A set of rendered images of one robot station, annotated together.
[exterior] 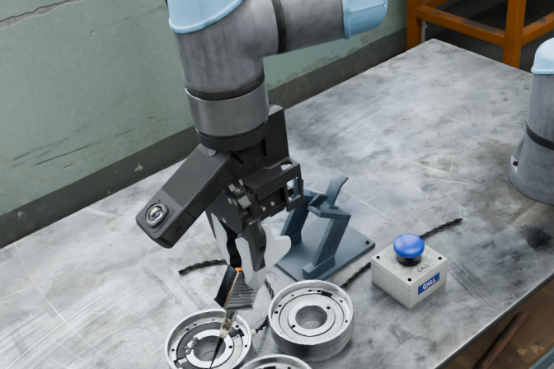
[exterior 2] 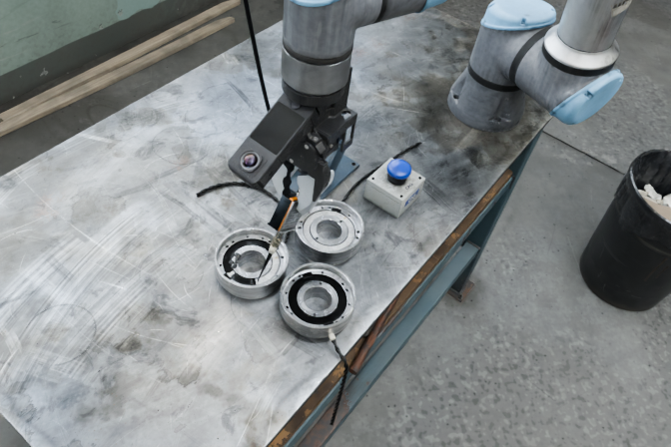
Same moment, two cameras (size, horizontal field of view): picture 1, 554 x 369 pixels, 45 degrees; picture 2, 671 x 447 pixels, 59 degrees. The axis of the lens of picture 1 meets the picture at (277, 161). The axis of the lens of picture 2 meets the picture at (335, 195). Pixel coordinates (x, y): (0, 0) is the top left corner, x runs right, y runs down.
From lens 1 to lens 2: 0.25 m
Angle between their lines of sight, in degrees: 23
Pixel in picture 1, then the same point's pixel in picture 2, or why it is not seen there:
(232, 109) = (332, 73)
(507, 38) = not seen: outside the picture
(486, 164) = (429, 95)
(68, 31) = not seen: outside the picture
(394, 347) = (392, 249)
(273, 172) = (337, 121)
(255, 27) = (366, 4)
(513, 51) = not seen: outside the picture
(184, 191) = (274, 140)
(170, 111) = (75, 16)
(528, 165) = (469, 99)
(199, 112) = (301, 74)
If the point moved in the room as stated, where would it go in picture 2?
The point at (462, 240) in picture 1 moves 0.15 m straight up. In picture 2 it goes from (424, 160) to (445, 95)
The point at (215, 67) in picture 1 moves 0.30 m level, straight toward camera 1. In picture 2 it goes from (329, 38) to (499, 282)
